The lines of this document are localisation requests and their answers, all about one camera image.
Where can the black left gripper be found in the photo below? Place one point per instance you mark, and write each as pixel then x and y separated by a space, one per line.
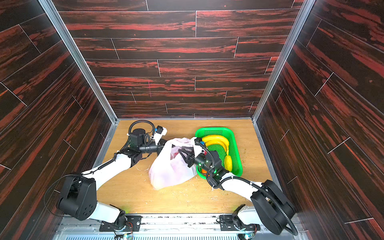
pixel 160 147

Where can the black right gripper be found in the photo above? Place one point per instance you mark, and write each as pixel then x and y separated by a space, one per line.
pixel 190 158

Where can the pink dragon fruit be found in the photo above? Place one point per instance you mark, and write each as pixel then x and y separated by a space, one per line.
pixel 173 155

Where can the pink printed plastic bag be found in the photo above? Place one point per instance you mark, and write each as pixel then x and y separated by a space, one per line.
pixel 165 172

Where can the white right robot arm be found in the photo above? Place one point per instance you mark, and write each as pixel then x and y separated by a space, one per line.
pixel 271 207

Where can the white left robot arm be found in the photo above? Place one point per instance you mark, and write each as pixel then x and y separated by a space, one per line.
pixel 78 197

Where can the yellow banana bunch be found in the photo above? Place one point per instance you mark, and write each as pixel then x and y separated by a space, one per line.
pixel 217 140

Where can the small yellow banana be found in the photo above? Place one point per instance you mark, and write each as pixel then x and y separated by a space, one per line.
pixel 228 164

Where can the green plastic basket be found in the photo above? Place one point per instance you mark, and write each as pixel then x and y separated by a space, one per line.
pixel 233 148

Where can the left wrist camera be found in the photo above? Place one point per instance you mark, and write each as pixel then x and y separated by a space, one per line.
pixel 158 133

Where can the metal base rail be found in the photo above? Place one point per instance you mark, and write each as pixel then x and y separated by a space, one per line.
pixel 173 227

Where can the aluminium corner post left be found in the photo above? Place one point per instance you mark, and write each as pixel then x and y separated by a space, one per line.
pixel 58 23

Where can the aluminium corner post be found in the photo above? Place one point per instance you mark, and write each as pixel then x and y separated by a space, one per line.
pixel 58 23
pixel 291 39

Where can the aluminium corner post right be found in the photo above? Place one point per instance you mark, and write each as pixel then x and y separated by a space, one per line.
pixel 291 39

